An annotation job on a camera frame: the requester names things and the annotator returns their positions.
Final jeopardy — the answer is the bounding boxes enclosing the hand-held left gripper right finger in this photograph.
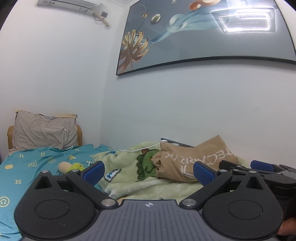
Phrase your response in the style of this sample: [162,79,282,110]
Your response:
[179,161,269,210]

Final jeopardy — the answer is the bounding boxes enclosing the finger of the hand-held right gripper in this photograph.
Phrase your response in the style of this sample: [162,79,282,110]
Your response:
[218,160,250,175]
[250,160,296,174]

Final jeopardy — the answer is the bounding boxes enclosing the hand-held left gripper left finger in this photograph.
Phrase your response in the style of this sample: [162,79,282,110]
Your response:
[30,161,119,209]

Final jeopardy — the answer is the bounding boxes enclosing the tan T-shirt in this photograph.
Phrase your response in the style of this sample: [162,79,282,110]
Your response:
[151,134,240,183]

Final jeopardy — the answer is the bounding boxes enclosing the yellow plush toy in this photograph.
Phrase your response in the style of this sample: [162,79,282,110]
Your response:
[58,161,85,175]

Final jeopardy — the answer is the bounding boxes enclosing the green fleece printed blanket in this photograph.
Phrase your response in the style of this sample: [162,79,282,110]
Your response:
[92,141,250,200]

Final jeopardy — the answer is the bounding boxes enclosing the dark flat board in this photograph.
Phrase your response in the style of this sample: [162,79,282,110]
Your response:
[161,137,195,148]

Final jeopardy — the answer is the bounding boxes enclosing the teal printed bed sheet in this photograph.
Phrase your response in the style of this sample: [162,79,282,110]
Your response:
[0,144,116,239]

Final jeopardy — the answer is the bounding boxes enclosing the beige pillow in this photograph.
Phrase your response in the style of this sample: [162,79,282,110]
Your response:
[15,111,77,119]

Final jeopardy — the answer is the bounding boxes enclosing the grey pillow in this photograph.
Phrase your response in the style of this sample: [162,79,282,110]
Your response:
[12,111,78,150]

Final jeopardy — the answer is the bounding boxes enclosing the white air conditioner pipe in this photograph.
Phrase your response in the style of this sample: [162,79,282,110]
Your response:
[93,13,113,30]

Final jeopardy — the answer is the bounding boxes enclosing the white air conditioner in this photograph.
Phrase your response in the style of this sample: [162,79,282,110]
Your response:
[37,0,102,11]

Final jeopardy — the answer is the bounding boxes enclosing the white charging cable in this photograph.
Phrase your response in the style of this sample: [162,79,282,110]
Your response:
[119,142,162,153]

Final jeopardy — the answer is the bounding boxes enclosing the black framed wall picture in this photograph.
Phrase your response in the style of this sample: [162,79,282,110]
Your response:
[116,0,296,77]

